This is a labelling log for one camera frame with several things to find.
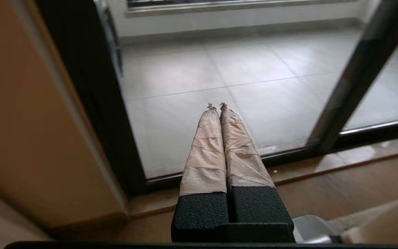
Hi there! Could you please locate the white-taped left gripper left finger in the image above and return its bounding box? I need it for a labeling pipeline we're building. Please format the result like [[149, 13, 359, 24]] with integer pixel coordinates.
[[171, 102, 230, 243]]

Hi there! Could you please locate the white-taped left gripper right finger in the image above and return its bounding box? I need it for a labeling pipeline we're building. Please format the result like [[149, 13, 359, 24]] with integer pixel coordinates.
[[219, 102, 294, 224]]

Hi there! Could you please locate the dark framed sliding glass door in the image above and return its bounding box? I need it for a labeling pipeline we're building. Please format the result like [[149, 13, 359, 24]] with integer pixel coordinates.
[[37, 0, 398, 194]]

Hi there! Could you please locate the white front-load washing machine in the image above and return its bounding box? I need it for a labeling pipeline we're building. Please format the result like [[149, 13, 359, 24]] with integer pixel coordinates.
[[95, 0, 125, 80]]

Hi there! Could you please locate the long black balcony railing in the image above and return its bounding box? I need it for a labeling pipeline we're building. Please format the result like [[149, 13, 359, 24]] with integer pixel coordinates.
[[126, 0, 324, 8]]

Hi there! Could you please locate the grey stone window sill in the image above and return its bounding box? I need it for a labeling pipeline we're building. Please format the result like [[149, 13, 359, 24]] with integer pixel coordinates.
[[125, 0, 358, 17]]

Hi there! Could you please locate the grey metal robot part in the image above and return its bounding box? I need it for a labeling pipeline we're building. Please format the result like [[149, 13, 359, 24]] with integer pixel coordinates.
[[292, 214, 344, 244]]

